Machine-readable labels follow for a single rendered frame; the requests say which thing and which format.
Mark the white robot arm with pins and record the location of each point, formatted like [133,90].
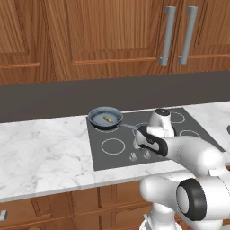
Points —
[191,155]

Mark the yellow butter stick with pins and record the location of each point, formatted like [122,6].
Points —
[108,119]

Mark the dark grey frying pan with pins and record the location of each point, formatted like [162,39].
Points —
[99,119]

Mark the black glass hob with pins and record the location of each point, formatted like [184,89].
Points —
[113,158]

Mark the grey hob knob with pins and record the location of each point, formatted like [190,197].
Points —
[132,156]
[146,154]

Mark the wooden base cabinet front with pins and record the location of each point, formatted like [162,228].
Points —
[119,206]
[30,215]

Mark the wooden wall cupboard door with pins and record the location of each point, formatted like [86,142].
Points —
[212,30]
[113,36]
[18,36]

